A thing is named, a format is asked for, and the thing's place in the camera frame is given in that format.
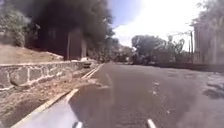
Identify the white painted edge line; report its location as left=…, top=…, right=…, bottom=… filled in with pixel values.
left=64, top=63, right=105, bottom=101

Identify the group of green trees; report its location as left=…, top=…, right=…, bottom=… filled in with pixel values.
left=129, top=34, right=188, bottom=65

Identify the concrete pillar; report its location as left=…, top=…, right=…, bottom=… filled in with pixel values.
left=66, top=29, right=88, bottom=62

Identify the grey asphalt road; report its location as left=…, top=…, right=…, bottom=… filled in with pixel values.
left=68, top=62, right=224, bottom=128

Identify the row of dark trees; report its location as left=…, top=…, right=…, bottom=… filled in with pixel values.
left=0, top=0, right=116, bottom=63

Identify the robot's own part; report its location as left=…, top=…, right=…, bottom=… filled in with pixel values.
left=146, top=118, right=157, bottom=128
left=73, top=121, right=84, bottom=128

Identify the pole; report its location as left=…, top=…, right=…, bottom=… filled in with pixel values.
left=189, top=29, right=195, bottom=64

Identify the dry grass bank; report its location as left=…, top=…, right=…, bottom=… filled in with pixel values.
left=0, top=44, right=64, bottom=66

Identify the pale building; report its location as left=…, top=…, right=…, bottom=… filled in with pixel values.
left=192, top=0, right=224, bottom=65

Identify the grey stone wall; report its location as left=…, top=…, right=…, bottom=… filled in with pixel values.
left=0, top=60, right=93, bottom=93

